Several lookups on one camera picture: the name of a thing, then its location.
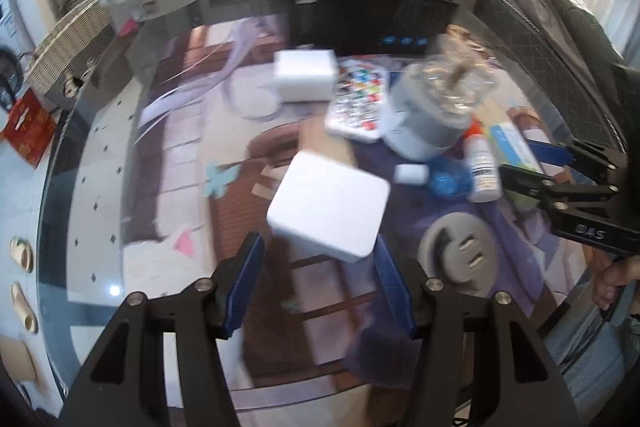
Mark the round silver USB socket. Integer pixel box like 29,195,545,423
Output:
416,212,499,297

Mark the small white plug charger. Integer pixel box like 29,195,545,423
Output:
273,49,338,103

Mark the colourful button remote control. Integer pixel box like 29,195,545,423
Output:
324,56,390,144

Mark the large white square charger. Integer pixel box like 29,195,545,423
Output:
266,150,390,263

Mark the blue white small packet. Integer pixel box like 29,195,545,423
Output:
489,121,542,173

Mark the grey plug-in glass lamp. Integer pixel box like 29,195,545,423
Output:
380,53,497,162

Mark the orange cap glue bottle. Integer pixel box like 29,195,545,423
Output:
462,119,502,204

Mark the red paper gift bag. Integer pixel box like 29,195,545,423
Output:
1,89,56,167

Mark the person's right hand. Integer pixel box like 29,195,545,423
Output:
591,251,640,311

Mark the white washing machine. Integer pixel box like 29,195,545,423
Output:
0,0,27,113

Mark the black cardboard box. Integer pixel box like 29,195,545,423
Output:
273,0,458,56

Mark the woven laundry basket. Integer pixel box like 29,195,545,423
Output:
25,0,116,110

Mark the small blue liquid bottle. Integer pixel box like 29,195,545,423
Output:
392,155,474,200

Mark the anime print table mat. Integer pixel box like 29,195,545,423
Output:
122,22,588,413

